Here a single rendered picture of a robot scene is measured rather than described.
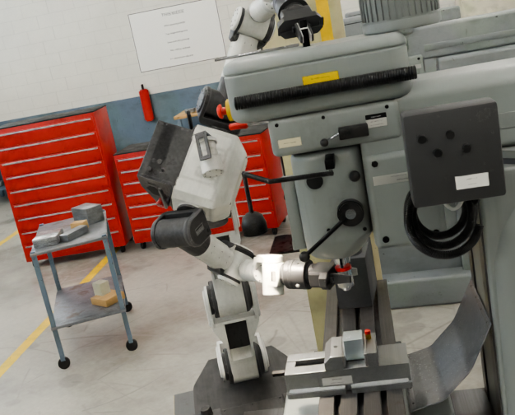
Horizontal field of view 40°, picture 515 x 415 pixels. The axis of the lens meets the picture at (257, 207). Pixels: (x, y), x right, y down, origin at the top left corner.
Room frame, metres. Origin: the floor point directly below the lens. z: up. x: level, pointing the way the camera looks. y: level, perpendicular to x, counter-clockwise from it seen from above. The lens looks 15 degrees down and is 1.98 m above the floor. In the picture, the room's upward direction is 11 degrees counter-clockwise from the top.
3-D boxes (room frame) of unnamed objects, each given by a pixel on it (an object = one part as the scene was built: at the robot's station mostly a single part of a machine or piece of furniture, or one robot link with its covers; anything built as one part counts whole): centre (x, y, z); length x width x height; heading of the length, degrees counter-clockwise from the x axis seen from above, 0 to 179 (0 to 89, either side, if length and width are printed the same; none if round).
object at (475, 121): (1.51, -0.45, 1.62); 0.20 x 0.09 x 0.21; 80
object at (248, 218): (1.92, 0.02, 1.44); 0.07 x 0.07 x 0.06
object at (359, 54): (1.89, -0.22, 1.81); 0.47 x 0.26 x 0.16; 80
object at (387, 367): (1.82, -0.16, 1.01); 0.35 x 0.15 x 0.11; 80
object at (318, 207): (1.90, -0.21, 1.47); 0.21 x 0.19 x 0.32; 170
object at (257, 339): (2.65, 0.18, 0.68); 0.21 x 0.20 x 0.13; 5
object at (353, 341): (1.81, -0.19, 1.06); 0.06 x 0.05 x 0.06; 170
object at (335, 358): (1.82, -0.14, 1.04); 0.12 x 0.06 x 0.04; 170
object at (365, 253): (2.40, -0.30, 1.05); 0.22 x 0.12 x 0.20; 164
